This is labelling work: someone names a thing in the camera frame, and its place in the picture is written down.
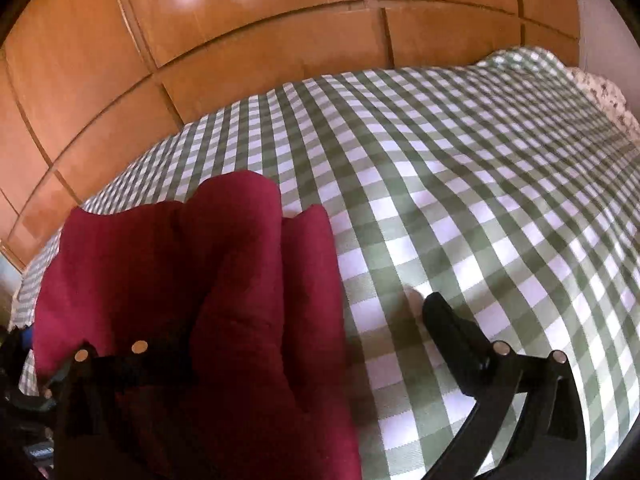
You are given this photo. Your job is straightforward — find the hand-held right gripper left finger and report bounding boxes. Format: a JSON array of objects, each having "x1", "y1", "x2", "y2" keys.
[{"x1": 51, "y1": 340, "x2": 167, "y2": 480}]

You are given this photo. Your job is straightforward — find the dark red garment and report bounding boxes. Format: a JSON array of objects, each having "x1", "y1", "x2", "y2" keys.
[{"x1": 32, "y1": 170, "x2": 364, "y2": 480}]

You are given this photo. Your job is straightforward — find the green checked blanket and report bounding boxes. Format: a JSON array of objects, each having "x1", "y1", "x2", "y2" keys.
[{"x1": 10, "y1": 46, "x2": 640, "y2": 480}]

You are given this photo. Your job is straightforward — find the floral pillow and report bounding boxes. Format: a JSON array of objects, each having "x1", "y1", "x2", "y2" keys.
[{"x1": 564, "y1": 66, "x2": 640, "y2": 142}]

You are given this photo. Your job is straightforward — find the wooden wardrobe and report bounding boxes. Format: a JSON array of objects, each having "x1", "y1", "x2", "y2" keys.
[{"x1": 0, "y1": 0, "x2": 584, "y2": 274}]

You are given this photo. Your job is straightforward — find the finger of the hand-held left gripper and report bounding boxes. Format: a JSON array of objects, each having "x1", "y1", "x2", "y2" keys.
[{"x1": 0, "y1": 325, "x2": 55, "y2": 413}]

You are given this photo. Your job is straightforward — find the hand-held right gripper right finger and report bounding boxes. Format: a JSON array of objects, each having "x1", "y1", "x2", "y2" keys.
[{"x1": 422, "y1": 291, "x2": 587, "y2": 480}]

